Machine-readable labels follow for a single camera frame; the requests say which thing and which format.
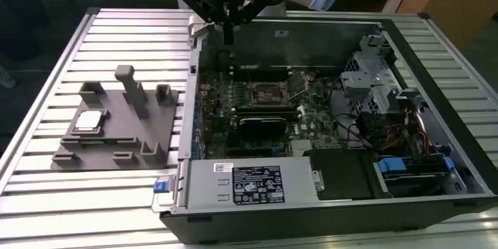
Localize silver drive cage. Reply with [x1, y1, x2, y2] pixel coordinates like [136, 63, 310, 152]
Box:
[339, 34, 406, 116]

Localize blue disk carrier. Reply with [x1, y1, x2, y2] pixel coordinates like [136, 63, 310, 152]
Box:
[372, 157, 456, 198]

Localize orange and red wires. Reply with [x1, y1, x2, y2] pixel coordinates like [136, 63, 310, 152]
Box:
[383, 123, 434, 160]

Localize grey parts rack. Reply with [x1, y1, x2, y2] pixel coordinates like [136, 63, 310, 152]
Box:
[49, 64, 180, 171]

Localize black RAM stick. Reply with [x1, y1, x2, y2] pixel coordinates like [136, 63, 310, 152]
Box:
[234, 105, 299, 120]

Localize black open PC case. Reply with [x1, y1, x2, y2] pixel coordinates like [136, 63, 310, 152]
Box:
[159, 17, 498, 246]

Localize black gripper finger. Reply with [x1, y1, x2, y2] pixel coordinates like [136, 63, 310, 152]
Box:
[177, 0, 231, 46]
[228, 0, 262, 46]

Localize grey power supply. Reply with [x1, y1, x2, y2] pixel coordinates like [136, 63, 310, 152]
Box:
[181, 157, 324, 206]

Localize black wire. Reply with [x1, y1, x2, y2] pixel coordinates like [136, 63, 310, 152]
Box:
[332, 114, 375, 148]

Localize silver CPU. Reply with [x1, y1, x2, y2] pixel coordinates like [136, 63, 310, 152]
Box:
[76, 111, 107, 130]

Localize blue case latch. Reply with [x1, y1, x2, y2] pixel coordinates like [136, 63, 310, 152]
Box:
[152, 177, 172, 195]

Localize green motherboard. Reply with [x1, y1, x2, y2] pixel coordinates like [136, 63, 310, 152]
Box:
[196, 68, 354, 159]

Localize CPU socket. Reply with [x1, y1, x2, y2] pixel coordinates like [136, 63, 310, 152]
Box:
[251, 83, 292, 106]

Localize grey case handle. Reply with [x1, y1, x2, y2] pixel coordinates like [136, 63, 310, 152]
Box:
[187, 15, 208, 49]

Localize black power supply label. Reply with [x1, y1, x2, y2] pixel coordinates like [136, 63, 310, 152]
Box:
[232, 166, 286, 205]

